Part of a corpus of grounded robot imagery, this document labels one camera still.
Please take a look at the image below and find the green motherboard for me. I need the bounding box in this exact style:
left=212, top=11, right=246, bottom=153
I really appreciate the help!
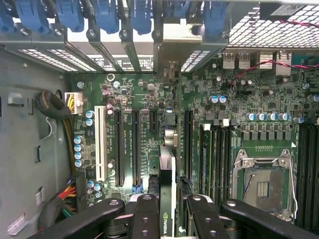
left=64, top=51, right=319, bottom=231

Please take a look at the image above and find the long expansion slot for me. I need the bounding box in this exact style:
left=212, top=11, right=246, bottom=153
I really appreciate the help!
left=131, top=109, right=143, bottom=194
left=115, top=109, right=125, bottom=188

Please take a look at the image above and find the black open PC case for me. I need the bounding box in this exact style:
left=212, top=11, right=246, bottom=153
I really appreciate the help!
left=0, top=0, right=319, bottom=239

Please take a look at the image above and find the coloured power wire bundle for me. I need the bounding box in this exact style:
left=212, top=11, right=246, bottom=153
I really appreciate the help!
left=53, top=171, right=87, bottom=218

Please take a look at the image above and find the white power connector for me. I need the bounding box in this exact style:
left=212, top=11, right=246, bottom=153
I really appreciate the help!
left=64, top=91, right=84, bottom=116

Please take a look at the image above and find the black case fan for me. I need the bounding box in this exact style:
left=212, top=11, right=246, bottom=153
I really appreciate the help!
left=259, top=1, right=319, bottom=25

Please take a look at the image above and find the metal locking lever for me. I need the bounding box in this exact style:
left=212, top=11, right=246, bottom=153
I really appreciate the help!
left=286, top=154, right=299, bottom=220

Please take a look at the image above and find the dark expansion slot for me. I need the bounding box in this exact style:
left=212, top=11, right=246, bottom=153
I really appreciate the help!
left=184, top=109, right=194, bottom=180

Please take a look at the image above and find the black braided cable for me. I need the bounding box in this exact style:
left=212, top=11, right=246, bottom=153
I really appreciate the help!
left=34, top=90, right=77, bottom=175

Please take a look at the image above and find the short black expansion slot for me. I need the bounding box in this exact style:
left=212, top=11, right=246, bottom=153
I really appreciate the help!
left=149, top=109, right=159, bottom=133

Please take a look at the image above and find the black RAM slot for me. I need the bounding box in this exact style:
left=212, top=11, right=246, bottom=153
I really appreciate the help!
left=225, top=125, right=233, bottom=197
left=298, top=124, right=307, bottom=227
left=306, top=124, right=314, bottom=230
left=219, top=125, right=225, bottom=197
left=314, top=124, right=319, bottom=231
left=212, top=125, right=219, bottom=197

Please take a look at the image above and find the white expansion slot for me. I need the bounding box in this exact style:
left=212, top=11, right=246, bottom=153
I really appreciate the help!
left=94, top=105, right=108, bottom=183

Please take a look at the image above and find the CPU socket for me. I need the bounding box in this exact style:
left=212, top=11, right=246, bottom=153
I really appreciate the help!
left=231, top=148, right=299, bottom=221

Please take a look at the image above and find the red black twisted wire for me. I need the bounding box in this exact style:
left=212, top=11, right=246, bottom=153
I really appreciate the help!
left=225, top=19, right=319, bottom=98

